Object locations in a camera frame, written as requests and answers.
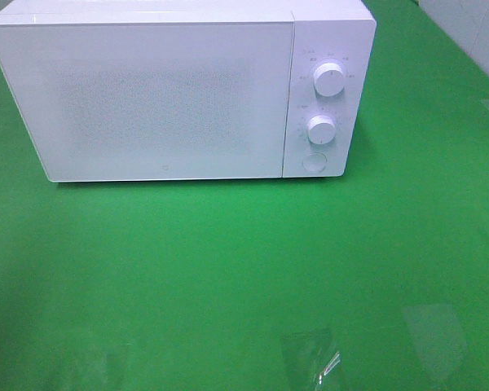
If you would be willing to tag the round white door button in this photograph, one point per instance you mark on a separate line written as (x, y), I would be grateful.
(315, 162)

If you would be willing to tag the white microwave knob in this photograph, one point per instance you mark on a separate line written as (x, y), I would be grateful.
(329, 79)
(321, 130)

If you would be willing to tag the white microwave door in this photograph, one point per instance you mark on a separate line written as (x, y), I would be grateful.
(123, 102)

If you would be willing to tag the green table cloth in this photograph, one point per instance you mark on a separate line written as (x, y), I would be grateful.
(258, 284)

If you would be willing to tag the white microwave oven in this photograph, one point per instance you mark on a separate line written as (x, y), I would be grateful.
(323, 31)

